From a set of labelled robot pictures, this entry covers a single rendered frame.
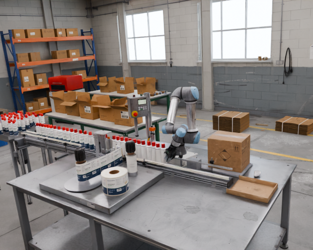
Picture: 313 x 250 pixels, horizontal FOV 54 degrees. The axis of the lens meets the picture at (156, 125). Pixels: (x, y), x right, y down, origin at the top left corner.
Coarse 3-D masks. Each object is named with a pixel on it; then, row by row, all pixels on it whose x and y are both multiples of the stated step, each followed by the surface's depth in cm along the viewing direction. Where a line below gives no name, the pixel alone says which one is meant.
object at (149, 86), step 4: (136, 80) 708; (140, 80) 716; (144, 80) 724; (148, 80) 682; (152, 80) 691; (140, 84) 681; (144, 84) 690; (148, 84) 688; (152, 84) 697; (140, 88) 702; (144, 88) 693; (148, 88) 690; (152, 88) 698; (140, 92) 706; (144, 92) 696; (152, 92) 700
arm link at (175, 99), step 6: (174, 90) 280; (174, 96) 276; (180, 96) 277; (174, 102) 274; (174, 108) 271; (168, 114) 269; (174, 114) 269; (168, 120) 265; (174, 120) 267; (162, 126) 264; (168, 126) 262; (162, 132) 264; (168, 132) 262
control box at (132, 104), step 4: (132, 96) 281; (136, 96) 280; (140, 96) 278; (144, 96) 278; (128, 100) 279; (132, 100) 274; (136, 100) 276; (128, 104) 281; (132, 104) 275; (136, 104) 277; (144, 104) 279; (128, 108) 283; (132, 108) 276; (136, 108) 277; (128, 112) 286; (132, 112) 277; (136, 112) 278; (140, 112) 280; (144, 112) 281; (132, 116) 278; (136, 116) 279; (140, 116) 281; (144, 116) 283
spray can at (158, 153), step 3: (156, 144) 268; (159, 144) 269; (156, 147) 269; (159, 147) 269; (156, 150) 268; (159, 150) 268; (156, 153) 269; (159, 153) 269; (156, 156) 270; (159, 156) 270; (156, 159) 271; (159, 159) 270; (159, 162) 271; (159, 165) 272
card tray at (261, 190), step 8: (240, 176) 244; (240, 184) 238; (248, 184) 237; (256, 184) 236; (264, 184) 234; (272, 184) 231; (232, 192) 223; (240, 192) 219; (248, 192) 224; (256, 192) 224; (264, 192) 223; (272, 192) 218; (256, 200) 213; (264, 200) 210
